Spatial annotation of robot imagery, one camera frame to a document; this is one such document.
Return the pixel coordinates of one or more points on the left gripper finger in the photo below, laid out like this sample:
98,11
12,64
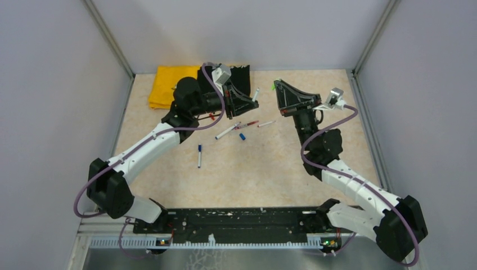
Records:
240,93
240,107

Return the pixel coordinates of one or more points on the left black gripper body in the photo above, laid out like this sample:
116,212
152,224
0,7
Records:
228,100

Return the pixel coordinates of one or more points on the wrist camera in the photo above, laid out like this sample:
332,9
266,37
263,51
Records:
220,75
335,100

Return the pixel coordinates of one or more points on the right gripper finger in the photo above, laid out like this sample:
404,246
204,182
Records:
291,90
281,94

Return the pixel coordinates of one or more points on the white red-tipped pen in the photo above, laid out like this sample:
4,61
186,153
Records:
265,124

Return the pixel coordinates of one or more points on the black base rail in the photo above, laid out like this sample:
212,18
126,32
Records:
302,227

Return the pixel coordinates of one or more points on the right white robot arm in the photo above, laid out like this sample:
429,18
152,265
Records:
395,224

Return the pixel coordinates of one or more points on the black folded shirt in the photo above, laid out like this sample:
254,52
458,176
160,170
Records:
240,78

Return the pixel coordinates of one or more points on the large white blue marker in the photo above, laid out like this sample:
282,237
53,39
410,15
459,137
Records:
219,136

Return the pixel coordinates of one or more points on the white blue-ended marker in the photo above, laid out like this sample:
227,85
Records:
199,161

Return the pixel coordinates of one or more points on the red gel pen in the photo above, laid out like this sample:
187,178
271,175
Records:
246,125

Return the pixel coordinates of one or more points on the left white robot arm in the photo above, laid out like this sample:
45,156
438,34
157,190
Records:
108,181

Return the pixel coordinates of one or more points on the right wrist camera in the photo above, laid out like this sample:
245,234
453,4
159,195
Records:
335,100

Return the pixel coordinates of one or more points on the yellow folded shirt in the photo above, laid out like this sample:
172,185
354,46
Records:
166,78

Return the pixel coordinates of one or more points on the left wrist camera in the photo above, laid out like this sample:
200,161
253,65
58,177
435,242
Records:
220,75

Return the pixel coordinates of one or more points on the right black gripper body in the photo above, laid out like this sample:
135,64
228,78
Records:
301,114

